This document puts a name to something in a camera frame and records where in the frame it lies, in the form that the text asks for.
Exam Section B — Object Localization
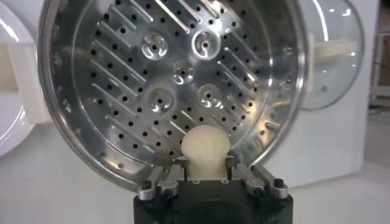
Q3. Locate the white steamed baozi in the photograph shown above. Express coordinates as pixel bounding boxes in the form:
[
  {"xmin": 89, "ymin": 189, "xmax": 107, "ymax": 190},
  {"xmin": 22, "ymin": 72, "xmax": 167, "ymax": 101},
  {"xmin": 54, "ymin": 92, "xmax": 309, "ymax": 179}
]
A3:
[{"xmin": 181, "ymin": 125, "xmax": 232, "ymax": 180}]

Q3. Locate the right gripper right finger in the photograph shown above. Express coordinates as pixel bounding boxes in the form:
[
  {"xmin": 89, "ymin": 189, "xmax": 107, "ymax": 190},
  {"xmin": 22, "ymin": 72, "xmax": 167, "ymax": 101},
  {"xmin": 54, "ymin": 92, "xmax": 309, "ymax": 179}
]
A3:
[{"xmin": 225, "ymin": 153, "xmax": 289, "ymax": 200}]

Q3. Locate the round white plate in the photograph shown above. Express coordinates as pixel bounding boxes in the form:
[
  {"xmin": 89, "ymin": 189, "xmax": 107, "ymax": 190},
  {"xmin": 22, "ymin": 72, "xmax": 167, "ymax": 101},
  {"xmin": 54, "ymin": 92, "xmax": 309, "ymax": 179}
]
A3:
[{"xmin": 0, "ymin": 0, "xmax": 35, "ymax": 156}]

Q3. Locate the perforated stainless steel steamer basket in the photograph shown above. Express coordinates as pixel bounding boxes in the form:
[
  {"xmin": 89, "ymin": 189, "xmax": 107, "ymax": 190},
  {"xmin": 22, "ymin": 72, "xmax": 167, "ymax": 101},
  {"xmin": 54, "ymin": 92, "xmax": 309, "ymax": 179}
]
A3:
[{"xmin": 37, "ymin": 0, "xmax": 308, "ymax": 192}]

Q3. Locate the glass lid with cream handle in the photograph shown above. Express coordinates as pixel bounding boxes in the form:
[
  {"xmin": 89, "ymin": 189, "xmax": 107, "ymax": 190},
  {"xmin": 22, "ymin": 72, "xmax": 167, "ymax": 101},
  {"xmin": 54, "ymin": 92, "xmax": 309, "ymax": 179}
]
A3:
[{"xmin": 300, "ymin": 0, "xmax": 366, "ymax": 111}]

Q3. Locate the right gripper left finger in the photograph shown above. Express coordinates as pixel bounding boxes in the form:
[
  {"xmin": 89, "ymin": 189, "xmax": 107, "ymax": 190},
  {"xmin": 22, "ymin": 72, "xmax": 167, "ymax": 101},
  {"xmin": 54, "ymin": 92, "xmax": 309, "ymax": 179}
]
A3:
[{"xmin": 136, "ymin": 156, "xmax": 187, "ymax": 201}]

